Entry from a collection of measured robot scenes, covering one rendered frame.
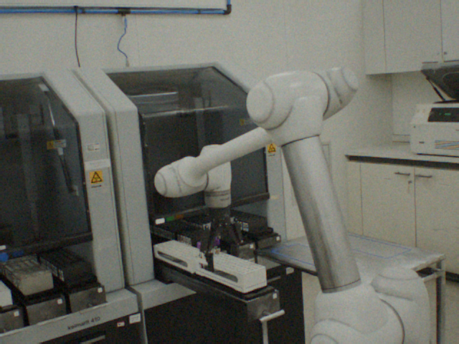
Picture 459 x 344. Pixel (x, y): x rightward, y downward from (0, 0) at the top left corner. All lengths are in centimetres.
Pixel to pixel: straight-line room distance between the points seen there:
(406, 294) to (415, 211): 278
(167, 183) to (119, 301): 60
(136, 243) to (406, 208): 252
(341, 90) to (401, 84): 352
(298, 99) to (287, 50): 281
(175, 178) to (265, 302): 51
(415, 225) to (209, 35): 202
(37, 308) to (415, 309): 124
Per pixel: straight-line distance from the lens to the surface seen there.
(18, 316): 202
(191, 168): 171
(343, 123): 453
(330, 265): 135
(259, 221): 253
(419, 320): 152
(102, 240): 215
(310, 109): 134
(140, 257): 224
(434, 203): 412
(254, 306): 182
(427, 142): 408
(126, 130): 215
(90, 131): 209
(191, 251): 218
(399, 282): 148
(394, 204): 433
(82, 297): 208
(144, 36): 347
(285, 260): 213
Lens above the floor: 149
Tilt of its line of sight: 9 degrees down
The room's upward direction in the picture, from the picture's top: 5 degrees counter-clockwise
